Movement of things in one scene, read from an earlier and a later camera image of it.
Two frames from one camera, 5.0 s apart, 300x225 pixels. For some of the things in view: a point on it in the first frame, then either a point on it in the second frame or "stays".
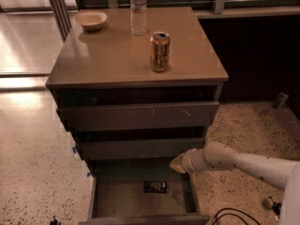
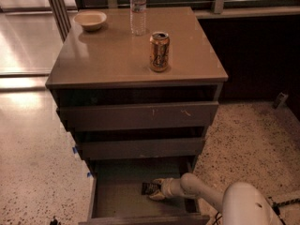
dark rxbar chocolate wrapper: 155,187 stays
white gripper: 188,161 → 167,188
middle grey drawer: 140,148 stays
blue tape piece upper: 74,149 stays
